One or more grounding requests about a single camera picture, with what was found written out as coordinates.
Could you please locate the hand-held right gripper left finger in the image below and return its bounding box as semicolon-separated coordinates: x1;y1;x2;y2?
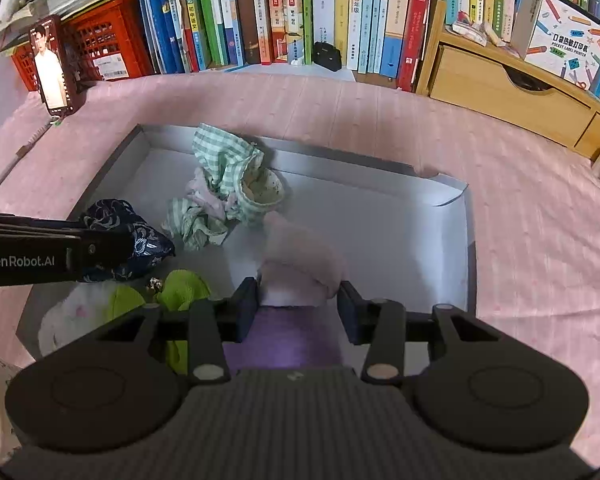
55;276;259;385

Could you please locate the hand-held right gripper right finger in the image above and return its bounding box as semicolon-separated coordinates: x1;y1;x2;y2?
337;280;531;385

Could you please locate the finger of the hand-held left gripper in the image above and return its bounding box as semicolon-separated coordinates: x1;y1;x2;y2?
77;229;136;282

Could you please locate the dark blue patterned cloth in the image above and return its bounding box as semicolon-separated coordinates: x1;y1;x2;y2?
77;198;176;284

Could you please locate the pink and green cloth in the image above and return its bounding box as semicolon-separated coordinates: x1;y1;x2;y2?
37;269;212;376

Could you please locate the pink fluffy cloth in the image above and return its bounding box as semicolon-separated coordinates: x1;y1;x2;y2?
257;210;348;306

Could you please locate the white cardboard box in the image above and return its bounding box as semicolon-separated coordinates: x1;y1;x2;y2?
16;122;477;378

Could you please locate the purple cloth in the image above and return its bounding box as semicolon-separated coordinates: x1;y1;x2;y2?
223;304;345;375

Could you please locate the pale pink small cloth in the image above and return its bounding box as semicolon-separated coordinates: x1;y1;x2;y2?
185;166;240;222

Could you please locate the green checked cloth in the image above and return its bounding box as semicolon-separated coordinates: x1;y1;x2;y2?
161;123;286;253

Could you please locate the red plastic crate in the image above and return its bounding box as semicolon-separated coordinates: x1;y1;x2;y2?
9;42;45;93
60;0;154;82

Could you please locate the pink tablecloth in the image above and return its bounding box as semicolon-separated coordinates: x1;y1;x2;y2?
0;62;600;463

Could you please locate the smartphone with lit screen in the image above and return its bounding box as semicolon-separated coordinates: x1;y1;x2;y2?
28;15;77;117

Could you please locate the small black bag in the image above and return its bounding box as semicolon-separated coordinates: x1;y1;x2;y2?
312;41;343;72

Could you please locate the wooden desk organizer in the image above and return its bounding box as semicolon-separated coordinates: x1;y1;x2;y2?
414;0;600;162

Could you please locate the white pencil print box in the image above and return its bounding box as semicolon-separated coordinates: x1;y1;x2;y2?
510;0;600;92

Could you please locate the white charging cable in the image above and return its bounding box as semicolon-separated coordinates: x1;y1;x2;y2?
0;116;64;202

